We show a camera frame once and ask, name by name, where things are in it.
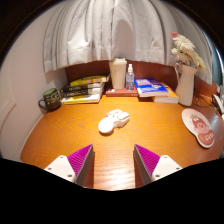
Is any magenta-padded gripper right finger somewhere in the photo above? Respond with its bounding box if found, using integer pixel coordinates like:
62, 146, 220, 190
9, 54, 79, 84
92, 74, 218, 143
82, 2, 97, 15
133, 143, 183, 187

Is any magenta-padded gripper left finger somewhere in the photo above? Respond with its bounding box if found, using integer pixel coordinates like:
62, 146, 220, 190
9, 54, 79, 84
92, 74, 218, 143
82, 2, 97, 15
43, 143, 95, 188

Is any white computer mouse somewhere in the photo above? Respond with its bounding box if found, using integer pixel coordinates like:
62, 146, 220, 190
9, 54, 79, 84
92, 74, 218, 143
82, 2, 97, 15
97, 109, 131, 135

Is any pink cartoon mouse pad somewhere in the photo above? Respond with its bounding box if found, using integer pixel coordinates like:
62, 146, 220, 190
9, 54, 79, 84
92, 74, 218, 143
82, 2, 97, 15
181, 108, 216, 149

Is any dark green mug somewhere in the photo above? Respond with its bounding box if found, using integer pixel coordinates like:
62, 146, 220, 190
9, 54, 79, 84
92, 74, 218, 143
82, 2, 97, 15
38, 87, 63, 112

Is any black and white book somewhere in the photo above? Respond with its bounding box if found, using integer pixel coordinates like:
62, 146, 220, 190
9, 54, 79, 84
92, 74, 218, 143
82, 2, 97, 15
61, 87, 104, 98

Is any blue book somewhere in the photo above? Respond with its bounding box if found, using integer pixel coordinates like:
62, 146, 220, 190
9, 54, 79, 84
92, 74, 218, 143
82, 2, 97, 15
134, 77, 170, 98

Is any silver laptop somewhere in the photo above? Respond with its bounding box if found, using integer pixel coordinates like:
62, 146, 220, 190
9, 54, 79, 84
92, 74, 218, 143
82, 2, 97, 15
211, 85, 224, 116

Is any white pitcher vase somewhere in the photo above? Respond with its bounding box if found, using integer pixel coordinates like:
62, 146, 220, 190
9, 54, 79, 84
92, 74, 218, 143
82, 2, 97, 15
173, 62, 199, 107

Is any dark red book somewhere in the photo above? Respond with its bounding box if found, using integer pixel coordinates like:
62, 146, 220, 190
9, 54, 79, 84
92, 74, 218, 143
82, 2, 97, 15
105, 87, 139, 98

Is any yellow and black book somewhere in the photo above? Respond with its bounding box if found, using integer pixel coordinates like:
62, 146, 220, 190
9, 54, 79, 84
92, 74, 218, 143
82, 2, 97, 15
69, 73, 111, 88

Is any clear spray bottle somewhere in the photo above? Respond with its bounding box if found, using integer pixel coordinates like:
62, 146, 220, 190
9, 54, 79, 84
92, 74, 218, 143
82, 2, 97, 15
125, 63, 135, 92

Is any cream lidded tumbler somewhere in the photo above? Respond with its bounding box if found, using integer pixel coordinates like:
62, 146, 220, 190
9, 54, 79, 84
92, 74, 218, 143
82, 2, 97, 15
108, 57, 128, 90

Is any window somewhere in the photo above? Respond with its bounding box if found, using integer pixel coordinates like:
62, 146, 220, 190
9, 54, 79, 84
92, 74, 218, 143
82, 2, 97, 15
205, 31, 224, 88

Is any white flower bouquet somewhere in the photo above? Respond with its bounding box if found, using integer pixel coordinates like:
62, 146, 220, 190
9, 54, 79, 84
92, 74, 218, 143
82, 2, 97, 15
170, 31, 208, 74

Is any white pleated curtain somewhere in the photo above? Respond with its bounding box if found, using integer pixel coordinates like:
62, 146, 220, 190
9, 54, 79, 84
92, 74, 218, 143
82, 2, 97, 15
42, 0, 214, 84

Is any black cable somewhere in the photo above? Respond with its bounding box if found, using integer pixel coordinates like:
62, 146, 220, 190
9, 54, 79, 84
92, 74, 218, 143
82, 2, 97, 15
193, 93, 218, 109

